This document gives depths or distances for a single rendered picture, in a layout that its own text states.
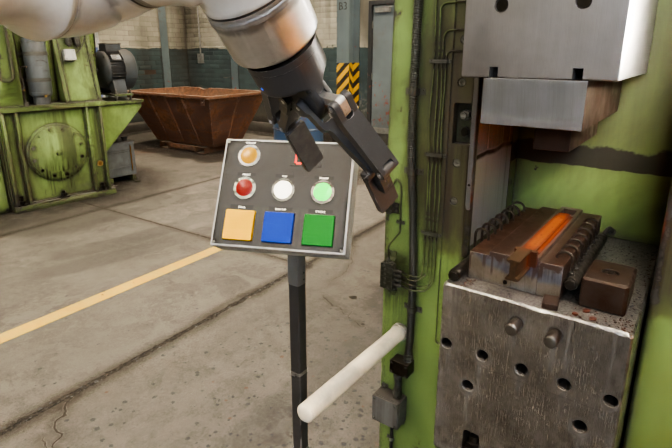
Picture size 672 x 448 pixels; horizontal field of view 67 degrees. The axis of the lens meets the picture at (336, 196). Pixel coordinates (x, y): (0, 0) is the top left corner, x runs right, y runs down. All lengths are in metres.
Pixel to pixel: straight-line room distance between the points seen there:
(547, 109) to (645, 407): 0.72
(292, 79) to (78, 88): 5.13
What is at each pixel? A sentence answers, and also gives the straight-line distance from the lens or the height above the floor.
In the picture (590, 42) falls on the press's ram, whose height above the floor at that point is 1.43.
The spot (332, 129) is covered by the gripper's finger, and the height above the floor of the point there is 1.34.
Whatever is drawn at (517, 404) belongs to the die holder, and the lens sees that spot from 1.26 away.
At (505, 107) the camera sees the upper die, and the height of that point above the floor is 1.31.
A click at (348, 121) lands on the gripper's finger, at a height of 1.35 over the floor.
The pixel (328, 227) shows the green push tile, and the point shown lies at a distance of 1.20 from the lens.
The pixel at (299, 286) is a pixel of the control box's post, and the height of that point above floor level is 0.80.
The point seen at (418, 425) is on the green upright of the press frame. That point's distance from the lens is 1.71.
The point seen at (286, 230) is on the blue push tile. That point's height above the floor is 1.00.
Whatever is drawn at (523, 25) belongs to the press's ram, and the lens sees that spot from 1.10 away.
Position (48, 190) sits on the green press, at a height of 0.15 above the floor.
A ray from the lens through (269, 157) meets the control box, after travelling 1.29.
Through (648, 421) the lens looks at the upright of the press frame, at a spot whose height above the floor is 0.62.
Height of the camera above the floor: 1.42
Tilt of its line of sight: 16 degrees down
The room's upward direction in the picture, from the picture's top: straight up
